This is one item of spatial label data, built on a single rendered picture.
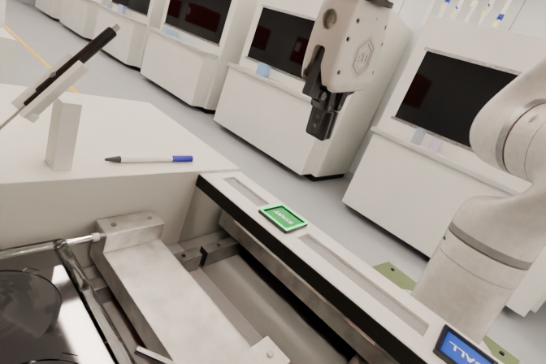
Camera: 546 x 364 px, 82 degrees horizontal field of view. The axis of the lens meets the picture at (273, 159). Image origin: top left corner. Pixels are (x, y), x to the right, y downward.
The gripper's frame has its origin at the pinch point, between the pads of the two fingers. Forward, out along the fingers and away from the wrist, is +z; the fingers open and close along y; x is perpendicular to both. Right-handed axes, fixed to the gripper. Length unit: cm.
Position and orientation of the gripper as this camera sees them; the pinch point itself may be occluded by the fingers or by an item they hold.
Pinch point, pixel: (321, 122)
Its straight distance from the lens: 42.7
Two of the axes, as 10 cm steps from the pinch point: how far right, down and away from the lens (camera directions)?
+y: 6.8, -2.0, 7.1
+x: -7.0, -4.6, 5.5
